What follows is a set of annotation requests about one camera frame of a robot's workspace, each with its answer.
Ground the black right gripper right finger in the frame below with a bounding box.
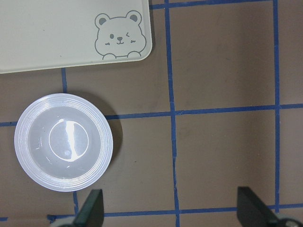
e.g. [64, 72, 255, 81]
[237, 186, 278, 227]

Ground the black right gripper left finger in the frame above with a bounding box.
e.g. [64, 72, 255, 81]
[72, 189, 104, 227]

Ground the cream bear tray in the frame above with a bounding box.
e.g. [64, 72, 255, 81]
[0, 0, 152, 74]

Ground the white round plate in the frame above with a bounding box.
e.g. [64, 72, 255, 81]
[14, 93, 113, 192]

